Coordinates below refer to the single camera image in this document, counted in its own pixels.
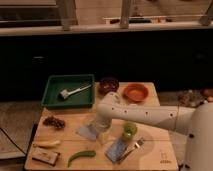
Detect green chili pepper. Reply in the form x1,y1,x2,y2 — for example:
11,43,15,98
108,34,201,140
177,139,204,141
67,150,96,167

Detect green plastic tray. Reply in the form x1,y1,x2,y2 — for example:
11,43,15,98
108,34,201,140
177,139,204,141
41,74,95,109

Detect orange bowl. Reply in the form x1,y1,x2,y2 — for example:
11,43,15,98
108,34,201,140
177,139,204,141
123,83,149,102

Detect brown rectangular box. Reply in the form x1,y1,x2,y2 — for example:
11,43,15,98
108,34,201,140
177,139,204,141
32,147,60,166

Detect blue sponge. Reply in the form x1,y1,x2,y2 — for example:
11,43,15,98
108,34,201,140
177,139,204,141
105,139,127,163

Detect light blue towel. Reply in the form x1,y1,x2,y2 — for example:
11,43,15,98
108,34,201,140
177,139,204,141
76,124,98,141

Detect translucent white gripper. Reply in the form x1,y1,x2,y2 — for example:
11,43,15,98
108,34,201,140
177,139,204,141
93,118,112,145

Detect dark maroon bowl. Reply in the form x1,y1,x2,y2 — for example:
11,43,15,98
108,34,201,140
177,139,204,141
99,77,119,94

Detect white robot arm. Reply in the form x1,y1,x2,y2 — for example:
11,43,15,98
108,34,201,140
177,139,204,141
94,92,213,171

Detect black cable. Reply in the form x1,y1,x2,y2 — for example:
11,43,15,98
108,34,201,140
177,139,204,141
0,126,27,156

